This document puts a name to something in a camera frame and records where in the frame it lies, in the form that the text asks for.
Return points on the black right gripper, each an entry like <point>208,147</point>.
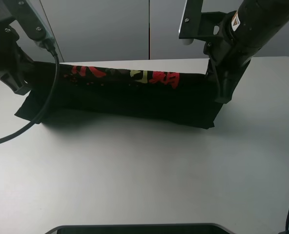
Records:
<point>228,60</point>

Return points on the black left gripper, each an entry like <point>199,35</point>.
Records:
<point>14,62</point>

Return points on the black printed t-shirt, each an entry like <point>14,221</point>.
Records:
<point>182,98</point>

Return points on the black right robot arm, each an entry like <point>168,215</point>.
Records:
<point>242,34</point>

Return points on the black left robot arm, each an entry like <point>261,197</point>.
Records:
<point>5,14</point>

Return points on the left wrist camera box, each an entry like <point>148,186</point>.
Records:
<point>33,25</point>

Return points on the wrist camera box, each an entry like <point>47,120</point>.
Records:
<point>33,25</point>
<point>198,25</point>

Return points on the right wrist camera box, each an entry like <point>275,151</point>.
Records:
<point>198,25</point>

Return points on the dark base plate edge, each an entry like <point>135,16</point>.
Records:
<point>207,228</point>

